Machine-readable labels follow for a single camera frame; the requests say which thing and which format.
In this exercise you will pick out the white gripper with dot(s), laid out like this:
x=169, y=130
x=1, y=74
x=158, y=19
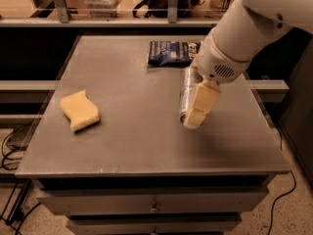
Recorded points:
x=215, y=64

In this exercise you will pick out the silver redbull can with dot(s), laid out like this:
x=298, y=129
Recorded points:
x=189, y=80

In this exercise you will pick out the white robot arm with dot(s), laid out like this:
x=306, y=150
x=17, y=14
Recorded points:
x=246, y=28

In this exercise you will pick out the yellow sponge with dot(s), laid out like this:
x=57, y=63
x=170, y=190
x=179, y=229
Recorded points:
x=80, y=111

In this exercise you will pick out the dark blue chip bag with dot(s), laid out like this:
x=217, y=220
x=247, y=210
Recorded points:
x=172, y=53

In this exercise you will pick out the black bag background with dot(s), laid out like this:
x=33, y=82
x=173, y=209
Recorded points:
x=160, y=8

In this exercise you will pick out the grey upper drawer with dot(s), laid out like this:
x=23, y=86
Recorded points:
x=150, y=201

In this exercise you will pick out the grey drawer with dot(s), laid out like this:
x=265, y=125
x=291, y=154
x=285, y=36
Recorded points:
x=150, y=201
x=154, y=224

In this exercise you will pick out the grey metal railing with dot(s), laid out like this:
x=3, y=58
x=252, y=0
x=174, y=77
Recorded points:
x=73, y=13

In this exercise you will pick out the grey lower drawer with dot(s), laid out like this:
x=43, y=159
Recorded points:
x=154, y=224

